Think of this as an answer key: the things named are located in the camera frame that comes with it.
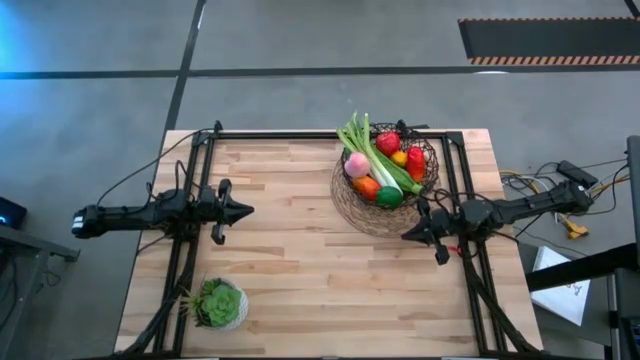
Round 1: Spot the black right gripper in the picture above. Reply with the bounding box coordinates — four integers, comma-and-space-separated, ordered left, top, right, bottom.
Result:
400, 196, 464, 267

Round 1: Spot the dark wire basket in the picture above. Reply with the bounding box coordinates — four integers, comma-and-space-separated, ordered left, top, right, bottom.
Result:
341, 121, 442, 212

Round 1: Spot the grey upright post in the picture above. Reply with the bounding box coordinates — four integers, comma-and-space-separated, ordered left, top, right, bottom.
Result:
626, 134, 640, 251

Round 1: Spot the yellow connector plug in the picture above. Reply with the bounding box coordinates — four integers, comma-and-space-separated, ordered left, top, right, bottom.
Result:
565, 221, 591, 241

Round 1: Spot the black aluminium table frame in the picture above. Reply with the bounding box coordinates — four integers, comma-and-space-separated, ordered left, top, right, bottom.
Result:
114, 119, 547, 360

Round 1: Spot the red strawberry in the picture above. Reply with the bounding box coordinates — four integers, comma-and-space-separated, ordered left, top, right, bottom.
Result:
374, 130, 402, 158

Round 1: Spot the green white leek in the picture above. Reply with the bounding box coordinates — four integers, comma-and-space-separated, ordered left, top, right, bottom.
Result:
335, 111, 404, 197

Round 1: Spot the red pepper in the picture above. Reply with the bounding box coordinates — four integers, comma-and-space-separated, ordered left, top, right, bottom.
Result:
405, 145, 427, 184

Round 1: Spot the white paper sheet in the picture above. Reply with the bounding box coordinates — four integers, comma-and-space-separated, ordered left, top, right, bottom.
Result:
529, 245, 592, 328

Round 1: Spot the green cucumber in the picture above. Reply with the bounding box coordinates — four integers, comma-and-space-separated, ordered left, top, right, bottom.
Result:
377, 147, 426, 197

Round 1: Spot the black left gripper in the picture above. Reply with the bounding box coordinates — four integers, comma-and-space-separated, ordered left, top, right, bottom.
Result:
198, 178, 256, 247

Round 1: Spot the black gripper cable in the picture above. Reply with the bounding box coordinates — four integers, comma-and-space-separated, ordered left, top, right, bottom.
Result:
430, 188, 494, 214

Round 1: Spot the red orange mango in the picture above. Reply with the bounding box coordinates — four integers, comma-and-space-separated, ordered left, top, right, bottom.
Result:
351, 174, 383, 203

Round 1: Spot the pink peach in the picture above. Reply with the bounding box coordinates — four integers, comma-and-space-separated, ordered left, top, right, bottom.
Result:
343, 151, 372, 180

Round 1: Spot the green lime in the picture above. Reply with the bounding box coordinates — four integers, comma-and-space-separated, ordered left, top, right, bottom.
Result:
375, 185, 405, 210

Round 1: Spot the black mat with striped edge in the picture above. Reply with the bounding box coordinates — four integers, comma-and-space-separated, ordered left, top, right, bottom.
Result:
457, 16, 640, 67

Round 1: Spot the round woven wicker placemat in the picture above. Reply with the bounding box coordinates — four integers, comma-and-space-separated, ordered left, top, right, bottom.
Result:
329, 158, 437, 239

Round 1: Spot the long black arm cable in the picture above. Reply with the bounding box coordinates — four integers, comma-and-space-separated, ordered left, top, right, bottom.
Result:
95, 126, 211, 208

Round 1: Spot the black device with blue light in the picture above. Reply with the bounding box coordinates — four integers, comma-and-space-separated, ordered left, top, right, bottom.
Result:
0, 195, 29, 232

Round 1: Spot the black power box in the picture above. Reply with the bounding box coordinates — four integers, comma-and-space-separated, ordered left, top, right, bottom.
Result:
556, 159, 600, 190

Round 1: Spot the succulent in white pot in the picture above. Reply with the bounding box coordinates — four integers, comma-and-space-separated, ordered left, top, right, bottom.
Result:
180, 276, 250, 332

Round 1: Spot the black metal bar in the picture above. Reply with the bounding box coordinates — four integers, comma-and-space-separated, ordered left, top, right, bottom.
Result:
524, 242, 640, 294

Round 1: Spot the grey side table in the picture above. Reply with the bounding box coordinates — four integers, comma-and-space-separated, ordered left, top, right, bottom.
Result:
0, 223, 82, 360

